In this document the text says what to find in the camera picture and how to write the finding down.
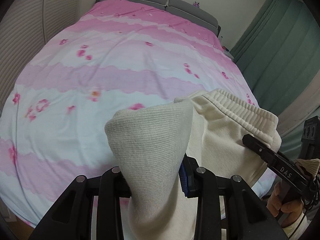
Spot beige pants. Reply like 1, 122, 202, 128
105, 89, 281, 239

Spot person's right hand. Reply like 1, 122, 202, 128
266, 179, 304, 228

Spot pink floral bed cover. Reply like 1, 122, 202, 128
1, 0, 258, 226

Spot green curtain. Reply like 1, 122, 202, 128
229, 0, 320, 160

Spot beige ribbed wardrobe door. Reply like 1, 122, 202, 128
1, 0, 79, 103

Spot black cable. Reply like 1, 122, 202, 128
287, 189, 320, 240

